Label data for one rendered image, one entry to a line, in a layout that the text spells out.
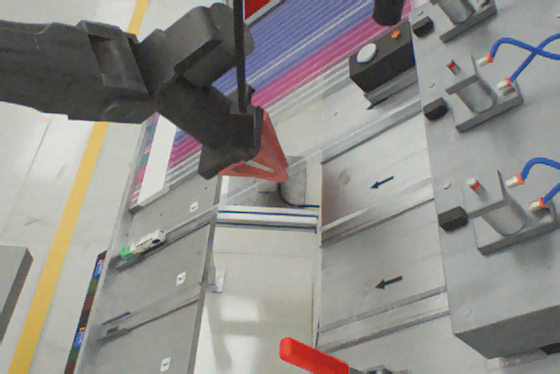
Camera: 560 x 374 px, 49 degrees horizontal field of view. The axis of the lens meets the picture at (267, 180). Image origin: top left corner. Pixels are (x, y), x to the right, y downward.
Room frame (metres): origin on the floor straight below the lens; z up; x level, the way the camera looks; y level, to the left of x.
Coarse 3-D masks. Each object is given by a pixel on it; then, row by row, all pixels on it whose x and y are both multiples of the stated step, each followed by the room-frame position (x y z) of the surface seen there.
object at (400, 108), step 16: (416, 96) 0.45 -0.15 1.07; (384, 112) 0.45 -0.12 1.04; (400, 112) 0.44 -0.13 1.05; (352, 128) 0.46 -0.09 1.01; (368, 128) 0.45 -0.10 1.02; (320, 144) 0.46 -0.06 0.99; (336, 144) 0.45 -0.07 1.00; (288, 160) 0.46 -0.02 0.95; (304, 160) 0.45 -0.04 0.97; (240, 192) 0.46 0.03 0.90; (256, 192) 0.45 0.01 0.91; (208, 208) 0.46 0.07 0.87; (224, 208) 0.46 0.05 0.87; (176, 224) 0.47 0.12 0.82; (192, 224) 0.46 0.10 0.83; (128, 256) 0.47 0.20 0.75
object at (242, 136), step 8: (232, 104) 0.41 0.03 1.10; (232, 112) 0.39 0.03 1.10; (240, 112) 0.39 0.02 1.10; (248, 112) 0.39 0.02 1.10; (232, 120) 0.39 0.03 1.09; (240, 120) 0.39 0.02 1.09; (248, 120) 0.39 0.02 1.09; (232, 128) 0.39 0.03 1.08; (240, 128) 0.39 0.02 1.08; (248, 128) 0.39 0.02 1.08; (232, 136) 0.39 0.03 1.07; (240, 136) 0.39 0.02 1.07; (248, 136) 0.39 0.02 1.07; (232, 144) 0.39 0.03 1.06; (240, 144) 0.39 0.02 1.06; (248, 144) 0.39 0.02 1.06
